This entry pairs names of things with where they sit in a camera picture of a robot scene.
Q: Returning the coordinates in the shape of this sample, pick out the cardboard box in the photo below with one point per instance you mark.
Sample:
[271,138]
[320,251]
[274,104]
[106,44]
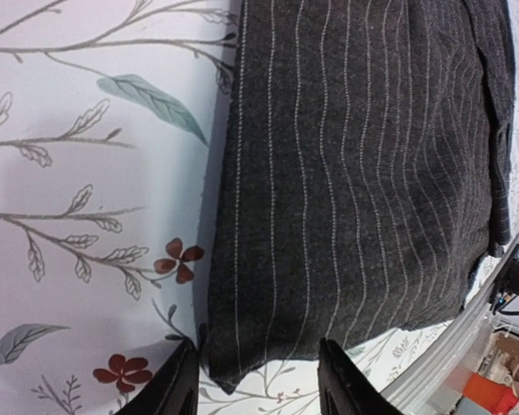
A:
[504,358]

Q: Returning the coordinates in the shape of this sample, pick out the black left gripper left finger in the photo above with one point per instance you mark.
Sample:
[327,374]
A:
[173,389]

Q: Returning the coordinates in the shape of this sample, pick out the orange red box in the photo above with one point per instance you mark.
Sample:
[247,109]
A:
[494,397]

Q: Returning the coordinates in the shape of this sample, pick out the black pinstriped long sleeve shirt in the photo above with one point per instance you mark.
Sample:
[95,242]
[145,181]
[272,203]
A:
[365,173]

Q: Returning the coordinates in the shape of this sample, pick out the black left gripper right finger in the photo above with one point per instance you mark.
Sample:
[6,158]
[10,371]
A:
[343,388]

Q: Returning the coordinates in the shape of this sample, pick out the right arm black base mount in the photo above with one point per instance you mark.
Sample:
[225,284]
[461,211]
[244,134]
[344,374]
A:
[506,284]

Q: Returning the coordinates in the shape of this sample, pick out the aluminium front rail frame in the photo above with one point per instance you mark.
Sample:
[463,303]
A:
[413,389]

